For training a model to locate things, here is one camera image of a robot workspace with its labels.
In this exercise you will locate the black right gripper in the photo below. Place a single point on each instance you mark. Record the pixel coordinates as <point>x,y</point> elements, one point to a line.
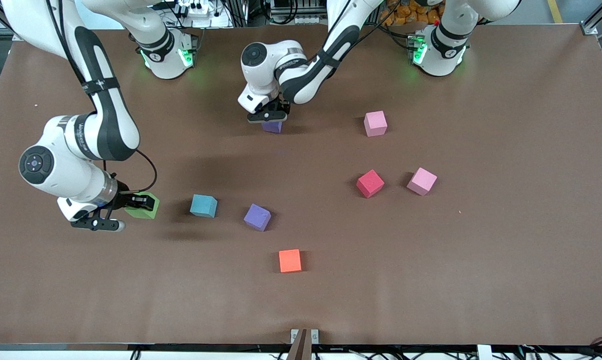
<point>124,197</point>

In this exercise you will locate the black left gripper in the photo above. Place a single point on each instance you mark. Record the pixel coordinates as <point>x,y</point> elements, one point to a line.
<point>282,108</point>

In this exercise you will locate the green foam cube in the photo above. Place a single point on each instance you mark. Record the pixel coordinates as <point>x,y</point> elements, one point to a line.
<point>145,214</point>

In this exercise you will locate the purple foam cube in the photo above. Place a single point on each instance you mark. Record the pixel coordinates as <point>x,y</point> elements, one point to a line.
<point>257,217</point>
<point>271,127</point>

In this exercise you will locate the blue foam cube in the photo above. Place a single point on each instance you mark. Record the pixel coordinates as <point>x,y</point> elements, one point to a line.
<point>203,205</point>

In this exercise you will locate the pink foam cube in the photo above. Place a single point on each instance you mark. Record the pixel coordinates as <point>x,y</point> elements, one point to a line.
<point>375,124</point>
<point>421,181</point>

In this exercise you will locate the red foam cube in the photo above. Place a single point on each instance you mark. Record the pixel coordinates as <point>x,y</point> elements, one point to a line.
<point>370,184</point>

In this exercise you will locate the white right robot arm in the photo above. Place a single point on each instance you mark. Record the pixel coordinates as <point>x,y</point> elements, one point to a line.
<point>105,130</point>

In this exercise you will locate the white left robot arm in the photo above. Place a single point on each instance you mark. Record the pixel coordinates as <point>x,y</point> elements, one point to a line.
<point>260,75</point>

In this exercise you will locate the white power strip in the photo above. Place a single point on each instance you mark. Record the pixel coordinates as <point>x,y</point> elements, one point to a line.
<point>208,14</point>
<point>303,20</point>

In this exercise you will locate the orange foam cube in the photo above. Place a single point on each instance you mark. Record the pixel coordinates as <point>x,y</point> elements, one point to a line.
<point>289,261</point>

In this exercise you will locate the orange snack bag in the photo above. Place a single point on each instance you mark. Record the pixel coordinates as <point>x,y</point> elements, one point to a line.
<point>411,12</point>

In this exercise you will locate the brown wooden strip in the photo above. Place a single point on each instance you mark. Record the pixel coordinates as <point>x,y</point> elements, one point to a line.
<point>300,350</point>

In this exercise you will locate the brown table cover sheet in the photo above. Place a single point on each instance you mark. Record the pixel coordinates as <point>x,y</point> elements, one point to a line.
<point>431,280</point>

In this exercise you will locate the small white box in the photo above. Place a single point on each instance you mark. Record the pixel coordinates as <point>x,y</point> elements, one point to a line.
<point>484,352</point>

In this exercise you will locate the metal table bracket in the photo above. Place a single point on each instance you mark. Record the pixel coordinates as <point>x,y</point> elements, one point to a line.
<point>294,336</point>

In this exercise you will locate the aluminium frame profile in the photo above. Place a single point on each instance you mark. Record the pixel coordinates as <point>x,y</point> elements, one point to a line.
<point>588,27</point>

